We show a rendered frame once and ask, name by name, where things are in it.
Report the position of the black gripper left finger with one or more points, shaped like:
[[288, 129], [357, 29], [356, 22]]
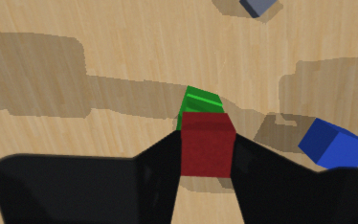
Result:
[[138, 190]]

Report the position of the green block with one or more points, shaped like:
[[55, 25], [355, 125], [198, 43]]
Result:
[[200, 95], [195, 105]]

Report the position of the red block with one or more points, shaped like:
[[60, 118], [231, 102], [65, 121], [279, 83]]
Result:
[[207, 144]]

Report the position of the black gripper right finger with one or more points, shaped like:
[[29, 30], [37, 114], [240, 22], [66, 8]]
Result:
[[271, 189]]

